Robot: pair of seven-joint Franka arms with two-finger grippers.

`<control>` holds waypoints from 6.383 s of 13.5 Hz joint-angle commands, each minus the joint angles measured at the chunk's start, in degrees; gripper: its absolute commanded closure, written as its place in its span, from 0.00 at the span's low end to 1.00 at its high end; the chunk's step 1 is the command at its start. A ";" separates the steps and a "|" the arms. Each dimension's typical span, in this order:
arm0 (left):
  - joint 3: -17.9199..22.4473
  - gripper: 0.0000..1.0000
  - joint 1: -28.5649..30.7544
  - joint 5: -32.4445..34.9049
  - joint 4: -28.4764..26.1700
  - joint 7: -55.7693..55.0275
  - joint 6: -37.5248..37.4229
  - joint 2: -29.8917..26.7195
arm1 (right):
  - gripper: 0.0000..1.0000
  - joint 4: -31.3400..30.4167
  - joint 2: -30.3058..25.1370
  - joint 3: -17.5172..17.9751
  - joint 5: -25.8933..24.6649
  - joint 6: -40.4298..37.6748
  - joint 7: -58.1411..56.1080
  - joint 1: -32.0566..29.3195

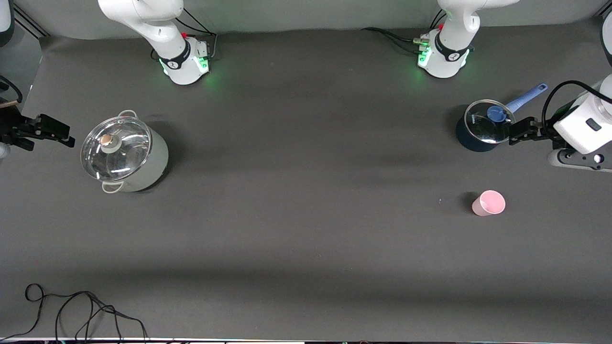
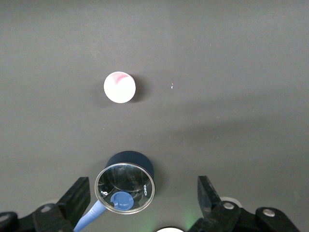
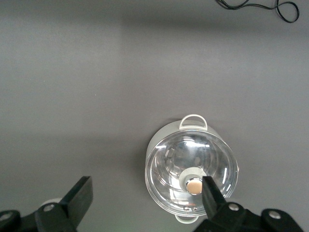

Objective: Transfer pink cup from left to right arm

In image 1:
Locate loose black cable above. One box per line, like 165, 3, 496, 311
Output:
0, 283, 149, 342

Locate black left arm base cables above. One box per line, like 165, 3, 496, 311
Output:
361, 26, 424, 54

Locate dark grey table mat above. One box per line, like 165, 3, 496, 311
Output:
0, 18, 612, 341

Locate black arm base cables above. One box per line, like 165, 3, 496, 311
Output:
361, 26, 424, 54
152, 7, 218, 62

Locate dark blue saucepan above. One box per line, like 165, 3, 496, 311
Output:
455, 83, 548, 152

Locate black right arm base cables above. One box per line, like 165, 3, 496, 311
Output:
152, 7, 218, 62

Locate glass lid with blue knob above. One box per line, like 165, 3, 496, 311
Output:
464, 99, 516, 144

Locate pink plastic cup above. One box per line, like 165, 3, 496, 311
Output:
472, 190, 506, 216

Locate sage green cooking pot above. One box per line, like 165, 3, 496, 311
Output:
80, 110, 169, 193

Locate glass lid with beige knob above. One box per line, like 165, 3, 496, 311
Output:
80, 116, 152, 182

